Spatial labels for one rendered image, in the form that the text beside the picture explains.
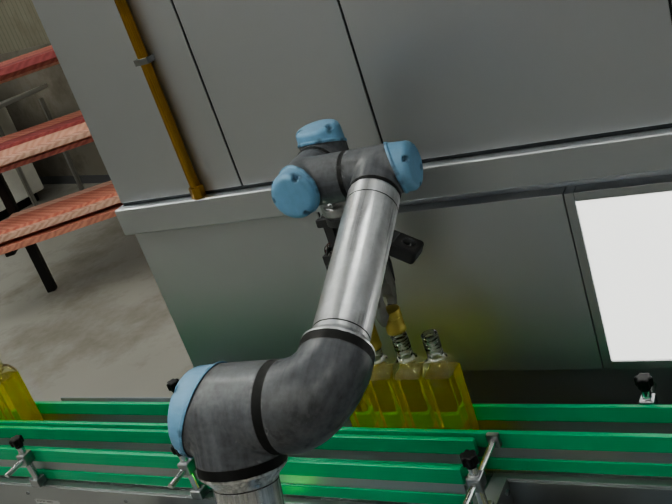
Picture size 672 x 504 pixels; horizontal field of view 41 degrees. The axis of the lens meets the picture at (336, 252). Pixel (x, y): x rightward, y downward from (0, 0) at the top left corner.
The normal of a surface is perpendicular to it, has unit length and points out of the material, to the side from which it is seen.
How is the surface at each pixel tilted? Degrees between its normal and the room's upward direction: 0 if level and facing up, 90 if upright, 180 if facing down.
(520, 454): 90
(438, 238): 90
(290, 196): 90
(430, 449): 90
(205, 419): 65
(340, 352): 46
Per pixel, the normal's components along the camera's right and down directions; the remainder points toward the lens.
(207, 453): -0.49, 0.17
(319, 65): -0.41, 0.48
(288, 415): -0.07, 0.04
